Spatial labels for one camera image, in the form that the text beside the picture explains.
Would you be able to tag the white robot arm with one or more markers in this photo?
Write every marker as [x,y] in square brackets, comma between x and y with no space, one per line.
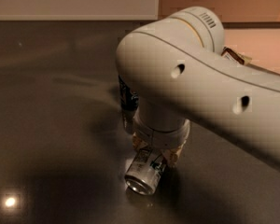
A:
[176,68]

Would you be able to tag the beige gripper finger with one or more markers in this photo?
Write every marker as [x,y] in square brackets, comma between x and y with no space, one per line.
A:
[172,155]
[138,143]

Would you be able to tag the dark blue Pepsi can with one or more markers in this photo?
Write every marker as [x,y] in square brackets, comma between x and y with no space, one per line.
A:
[128,98]

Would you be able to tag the brown chip bag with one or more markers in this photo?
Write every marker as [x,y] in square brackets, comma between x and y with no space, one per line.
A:
[233,55]

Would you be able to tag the white green 7up can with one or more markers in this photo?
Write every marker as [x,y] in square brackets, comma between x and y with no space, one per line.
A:
[145,171]

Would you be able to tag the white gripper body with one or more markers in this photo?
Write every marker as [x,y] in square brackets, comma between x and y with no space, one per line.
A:
[160,138]

